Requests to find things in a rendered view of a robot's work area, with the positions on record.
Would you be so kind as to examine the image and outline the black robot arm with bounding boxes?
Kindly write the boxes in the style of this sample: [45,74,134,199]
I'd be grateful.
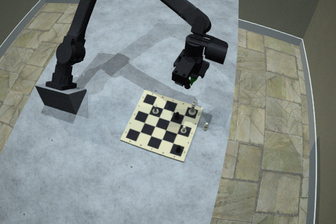
[46,0,228,91]

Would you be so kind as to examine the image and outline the chessboard with pieces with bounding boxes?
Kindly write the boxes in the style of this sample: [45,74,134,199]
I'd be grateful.
[120,90,203,162]

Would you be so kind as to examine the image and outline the white pawn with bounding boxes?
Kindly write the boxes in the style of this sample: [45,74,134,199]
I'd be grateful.
[203,123,208,131]
[181,126,186,134]

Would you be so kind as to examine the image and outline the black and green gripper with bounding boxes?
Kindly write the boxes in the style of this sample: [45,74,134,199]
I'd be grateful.
[173,51,210,86]

